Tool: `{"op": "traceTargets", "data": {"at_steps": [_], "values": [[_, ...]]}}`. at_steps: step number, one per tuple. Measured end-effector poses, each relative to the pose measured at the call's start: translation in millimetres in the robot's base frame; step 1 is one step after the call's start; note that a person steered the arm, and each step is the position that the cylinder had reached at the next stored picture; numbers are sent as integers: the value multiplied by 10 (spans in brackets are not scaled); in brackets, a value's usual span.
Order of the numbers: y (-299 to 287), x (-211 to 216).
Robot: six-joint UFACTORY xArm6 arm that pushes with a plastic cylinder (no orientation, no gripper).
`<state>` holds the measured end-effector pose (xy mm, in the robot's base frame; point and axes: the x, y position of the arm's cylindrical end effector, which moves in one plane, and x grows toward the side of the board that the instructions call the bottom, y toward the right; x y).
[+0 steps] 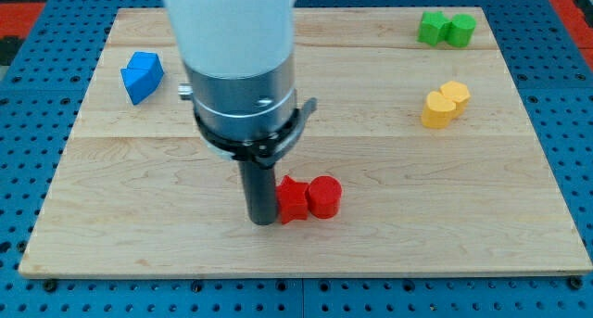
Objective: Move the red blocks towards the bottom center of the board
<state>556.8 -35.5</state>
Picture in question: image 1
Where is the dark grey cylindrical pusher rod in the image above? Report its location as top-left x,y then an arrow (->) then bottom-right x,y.
239,161 -> 278,225

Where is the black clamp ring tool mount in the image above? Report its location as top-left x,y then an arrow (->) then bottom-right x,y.
195,97 -> 317,169

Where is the red star block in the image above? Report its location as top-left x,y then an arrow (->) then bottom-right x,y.
276,175 -> 309,224

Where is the red cylinder block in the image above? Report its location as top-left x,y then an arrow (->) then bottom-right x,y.
307,175 -> 343,219

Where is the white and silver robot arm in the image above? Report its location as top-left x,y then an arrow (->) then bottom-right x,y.
163,0 -> 317,225

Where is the wooden board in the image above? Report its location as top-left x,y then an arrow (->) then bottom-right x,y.
19,7 -> 592,279

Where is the blue triangular block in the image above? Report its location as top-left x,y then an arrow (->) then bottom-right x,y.
120,68 -> 159,106

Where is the blue pentagon block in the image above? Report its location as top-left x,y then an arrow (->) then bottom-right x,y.
127,51 -> 164,87

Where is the yellow half-round block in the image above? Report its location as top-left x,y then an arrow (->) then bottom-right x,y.
421,91 -> 457,129

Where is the yellow hexagon block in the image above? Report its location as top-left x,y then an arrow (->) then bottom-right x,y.
439,81 -> 471,119

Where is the green star block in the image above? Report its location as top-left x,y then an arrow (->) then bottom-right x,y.
417,11 -> 451,46

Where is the green cylinder block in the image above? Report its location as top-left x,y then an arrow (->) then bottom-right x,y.
446,14 -> 476,47

